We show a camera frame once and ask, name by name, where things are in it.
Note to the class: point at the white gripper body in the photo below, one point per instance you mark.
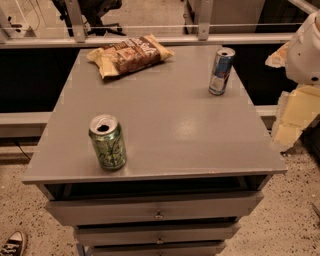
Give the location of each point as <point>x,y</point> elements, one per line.
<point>304,60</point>

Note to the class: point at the grey drawer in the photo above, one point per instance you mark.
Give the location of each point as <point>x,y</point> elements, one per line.
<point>156,234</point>
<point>154,208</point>
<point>203,248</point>

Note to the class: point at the grey metal railing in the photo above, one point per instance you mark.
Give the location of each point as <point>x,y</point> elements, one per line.
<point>37,23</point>

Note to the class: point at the green soda can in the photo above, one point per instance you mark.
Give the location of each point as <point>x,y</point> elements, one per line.
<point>107,139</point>

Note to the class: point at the black white sneaker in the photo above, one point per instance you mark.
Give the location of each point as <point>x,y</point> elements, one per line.
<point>15,245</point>

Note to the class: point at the middle grey drawer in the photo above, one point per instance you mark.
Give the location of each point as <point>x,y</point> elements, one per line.
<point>156,234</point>

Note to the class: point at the bottom grey drawer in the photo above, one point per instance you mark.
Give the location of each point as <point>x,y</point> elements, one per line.
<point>203,248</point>

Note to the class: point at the black office chair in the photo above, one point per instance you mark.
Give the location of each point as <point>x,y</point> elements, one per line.
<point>93,10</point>

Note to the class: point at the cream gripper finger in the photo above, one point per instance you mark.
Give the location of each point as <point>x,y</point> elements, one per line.
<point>278,59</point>
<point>296,110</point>

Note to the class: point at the yellow brown chip bag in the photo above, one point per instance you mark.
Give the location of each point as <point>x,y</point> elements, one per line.
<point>129,56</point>

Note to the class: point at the grey drawer cabinet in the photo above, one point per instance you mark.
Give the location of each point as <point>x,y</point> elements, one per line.
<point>179,138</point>

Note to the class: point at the top grey drawer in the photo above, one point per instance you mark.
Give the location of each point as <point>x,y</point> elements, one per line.
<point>154,208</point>

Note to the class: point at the blue silver redbull can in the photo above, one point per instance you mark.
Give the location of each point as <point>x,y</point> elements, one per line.
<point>221,70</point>

